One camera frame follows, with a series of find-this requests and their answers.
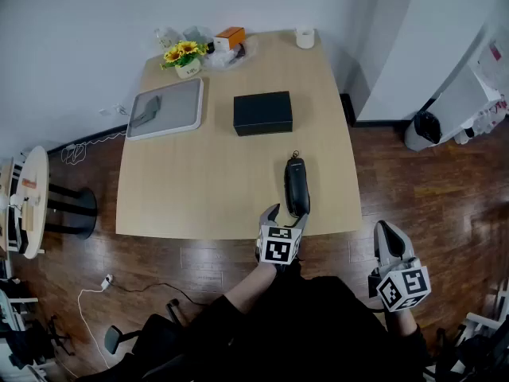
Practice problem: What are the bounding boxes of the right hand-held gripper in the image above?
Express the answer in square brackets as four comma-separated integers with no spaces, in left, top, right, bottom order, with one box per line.
[367,220,433,314]

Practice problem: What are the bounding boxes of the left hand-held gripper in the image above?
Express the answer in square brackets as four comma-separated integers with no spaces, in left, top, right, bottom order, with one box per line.
[255,203,310,266]

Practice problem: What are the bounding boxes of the black desk telephone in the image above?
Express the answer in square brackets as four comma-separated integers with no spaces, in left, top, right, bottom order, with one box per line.
[282,150,312,217]

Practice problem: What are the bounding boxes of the person's right forearm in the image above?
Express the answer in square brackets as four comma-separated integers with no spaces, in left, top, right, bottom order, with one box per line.
[383,307,418,337]

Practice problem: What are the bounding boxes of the person's left forearm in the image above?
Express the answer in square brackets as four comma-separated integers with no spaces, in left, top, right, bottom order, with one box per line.
[223,261,278,315]

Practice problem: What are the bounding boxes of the black rectangular box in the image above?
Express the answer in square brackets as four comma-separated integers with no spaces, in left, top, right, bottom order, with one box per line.
[232,90,294,137]

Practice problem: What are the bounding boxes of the person's black clothing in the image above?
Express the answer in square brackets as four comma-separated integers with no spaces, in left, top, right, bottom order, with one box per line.
[77,267,433,382]

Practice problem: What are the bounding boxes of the bin with black bag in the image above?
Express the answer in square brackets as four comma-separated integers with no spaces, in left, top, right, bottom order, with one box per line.
[404,110,444,153]

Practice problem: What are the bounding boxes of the white tray with grey inlay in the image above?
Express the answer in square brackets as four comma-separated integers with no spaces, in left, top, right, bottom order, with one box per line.
[125,76,205,142]

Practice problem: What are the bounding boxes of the white leaning board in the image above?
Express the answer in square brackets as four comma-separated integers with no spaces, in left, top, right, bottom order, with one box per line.
[431,64,503,145]

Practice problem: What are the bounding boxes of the clear plastic bag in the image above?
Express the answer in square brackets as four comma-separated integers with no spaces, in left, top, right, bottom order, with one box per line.
[201,37,260,72]

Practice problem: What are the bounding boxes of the black office chair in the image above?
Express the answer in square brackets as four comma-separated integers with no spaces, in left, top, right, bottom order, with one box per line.
[103,298,192,382]

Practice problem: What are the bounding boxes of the orange and white box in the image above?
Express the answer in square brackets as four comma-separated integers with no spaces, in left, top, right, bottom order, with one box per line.
[212,26,247,53]

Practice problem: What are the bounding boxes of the sunflowers in white pot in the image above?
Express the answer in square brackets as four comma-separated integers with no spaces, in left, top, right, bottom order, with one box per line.
[159,40,210,80]

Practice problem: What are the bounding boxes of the clear glass jar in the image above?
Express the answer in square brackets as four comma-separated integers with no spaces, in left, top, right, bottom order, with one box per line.
[153,27,181,54]

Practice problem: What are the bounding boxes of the round wooden side table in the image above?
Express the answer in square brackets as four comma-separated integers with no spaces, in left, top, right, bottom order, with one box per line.
[14,145,99,260]

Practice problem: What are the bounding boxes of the black floor cable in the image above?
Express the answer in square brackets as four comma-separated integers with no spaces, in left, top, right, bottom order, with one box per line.
[110,282,210,306]

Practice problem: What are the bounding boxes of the white wall socket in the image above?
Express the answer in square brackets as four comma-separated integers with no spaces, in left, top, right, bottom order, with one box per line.
[98,103,129,118]

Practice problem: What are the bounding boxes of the thin white coiled cable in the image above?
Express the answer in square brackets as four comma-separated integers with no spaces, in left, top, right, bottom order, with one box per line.
[60,130,129,167]

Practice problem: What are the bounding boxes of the white cable with charger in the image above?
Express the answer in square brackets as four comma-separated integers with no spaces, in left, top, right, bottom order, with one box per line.
[76,274,115,369]

